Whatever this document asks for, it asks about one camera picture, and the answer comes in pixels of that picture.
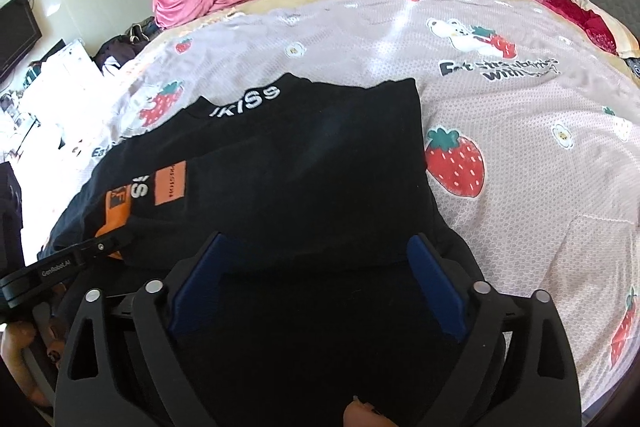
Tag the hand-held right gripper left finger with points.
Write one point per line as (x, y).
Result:
(200, 282)

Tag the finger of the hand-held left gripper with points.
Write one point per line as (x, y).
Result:
(80, 257)

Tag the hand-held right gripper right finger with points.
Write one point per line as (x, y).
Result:
(440, 287)

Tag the black printed t-shirt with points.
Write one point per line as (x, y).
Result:
(300, 182)

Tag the person's left hand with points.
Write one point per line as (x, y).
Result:
(15, 347)

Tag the person's right hand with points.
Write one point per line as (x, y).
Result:
(365, 414)

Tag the teal container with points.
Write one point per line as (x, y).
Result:
(35, 73)

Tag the white dresser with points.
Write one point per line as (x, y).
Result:
(60, 77)

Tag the strawberry print bed sheet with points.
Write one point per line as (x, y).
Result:
(525, 132)

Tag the black flat television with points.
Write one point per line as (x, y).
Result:
(17, 34)

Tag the dark bags pile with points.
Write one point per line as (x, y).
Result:
(117, 49)

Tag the red patterned cream blanket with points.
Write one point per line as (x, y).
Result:
(575, 14)

